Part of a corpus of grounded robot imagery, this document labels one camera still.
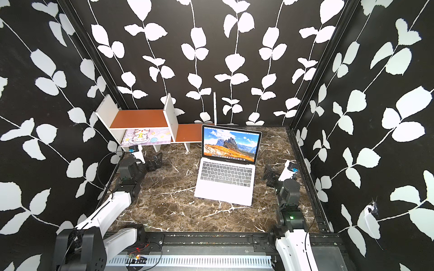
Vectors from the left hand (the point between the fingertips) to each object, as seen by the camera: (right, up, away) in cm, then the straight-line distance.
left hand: (154, 152), depth 85 cm
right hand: (+59, -6, -7) cm, 60 cm away
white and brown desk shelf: (-24, +18, +8) cm, 31 cm away
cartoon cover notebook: (-12, +8, +13) cm, 20 cm away
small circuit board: (-3, -44, -14) cm, 47 cm away
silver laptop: (+38, -9, +6) cm, 39 cm away
